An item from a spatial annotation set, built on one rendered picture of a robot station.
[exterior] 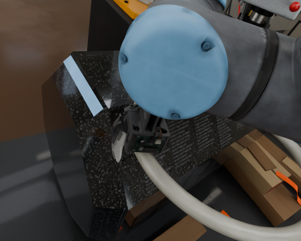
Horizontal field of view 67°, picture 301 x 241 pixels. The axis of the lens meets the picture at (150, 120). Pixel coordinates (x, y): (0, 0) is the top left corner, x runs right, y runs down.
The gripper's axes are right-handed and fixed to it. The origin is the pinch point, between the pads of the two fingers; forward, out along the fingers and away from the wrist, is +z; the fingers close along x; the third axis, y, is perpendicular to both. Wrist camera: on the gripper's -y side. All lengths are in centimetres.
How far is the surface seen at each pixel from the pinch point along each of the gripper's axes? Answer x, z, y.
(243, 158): 101, 60, -50
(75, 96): -13.0, 9.2, -30.5
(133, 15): 16, 3, -111
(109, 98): -2.8, 3.9, -25.1
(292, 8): 52, -33, -38
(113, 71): -0.5, 3.2, -40.4
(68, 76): -16.1, 8.0, -40.4
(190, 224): 51, 70, -12
